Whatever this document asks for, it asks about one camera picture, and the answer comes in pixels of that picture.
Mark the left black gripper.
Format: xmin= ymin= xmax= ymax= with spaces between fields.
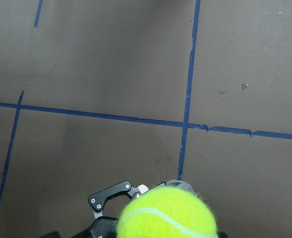
xmin=39 ymin=180 xmax=143 ymax=238

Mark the clear tennis ball tube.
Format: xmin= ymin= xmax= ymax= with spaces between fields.
xmin=166 ymin=179 xmax=197 ymax=196

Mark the yellow tennis ball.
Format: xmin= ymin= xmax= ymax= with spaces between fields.
xmin=116 ymin=186 xmax=218 ymax=238

